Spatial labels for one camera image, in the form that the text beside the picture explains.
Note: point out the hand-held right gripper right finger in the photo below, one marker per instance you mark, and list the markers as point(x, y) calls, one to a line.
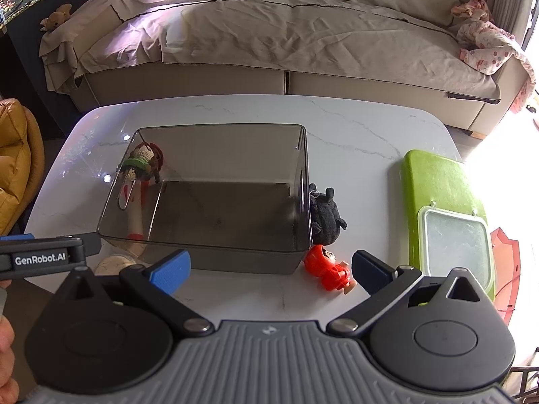
point(370, 272)

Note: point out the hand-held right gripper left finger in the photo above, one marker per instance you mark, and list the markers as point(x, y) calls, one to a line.
point(170, 270)

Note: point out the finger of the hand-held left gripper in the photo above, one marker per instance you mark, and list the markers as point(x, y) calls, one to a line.
point(92, 245)

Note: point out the red figurine toy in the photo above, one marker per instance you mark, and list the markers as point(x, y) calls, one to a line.
point(330, 267)

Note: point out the black plush toy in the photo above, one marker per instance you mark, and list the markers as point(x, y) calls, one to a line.
point(326, 216)

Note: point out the translucent grey storage box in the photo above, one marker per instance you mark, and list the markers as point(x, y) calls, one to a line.
point(227, 214)

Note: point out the crochet doll with brown hair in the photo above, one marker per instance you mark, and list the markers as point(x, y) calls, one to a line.
point(143, 158)

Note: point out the white marble desktop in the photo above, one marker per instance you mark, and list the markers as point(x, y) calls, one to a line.
point(349, 143)

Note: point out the person's left hand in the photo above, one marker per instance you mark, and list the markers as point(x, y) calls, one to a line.
point(6, 357)

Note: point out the clear container lid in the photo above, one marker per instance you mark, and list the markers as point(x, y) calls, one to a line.
point(457, 244)

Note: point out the yellow leather chair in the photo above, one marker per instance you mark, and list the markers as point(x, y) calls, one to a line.
point(17, 168)

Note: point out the green plastic board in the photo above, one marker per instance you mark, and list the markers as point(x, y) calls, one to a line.
point(438, 181)

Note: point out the orange translucent plastic stool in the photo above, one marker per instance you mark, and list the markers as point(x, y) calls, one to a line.
point(511, 269)

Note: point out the beige sofa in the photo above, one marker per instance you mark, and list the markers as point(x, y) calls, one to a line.
point(379, 88)

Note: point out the small tan plush toy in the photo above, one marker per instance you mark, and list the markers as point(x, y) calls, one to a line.
point(57, 17)

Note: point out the pink floral cloth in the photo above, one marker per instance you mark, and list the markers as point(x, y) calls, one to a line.
point(490, 48)

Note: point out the beige sofa cover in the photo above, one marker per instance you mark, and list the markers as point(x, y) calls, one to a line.
point(273, 33)

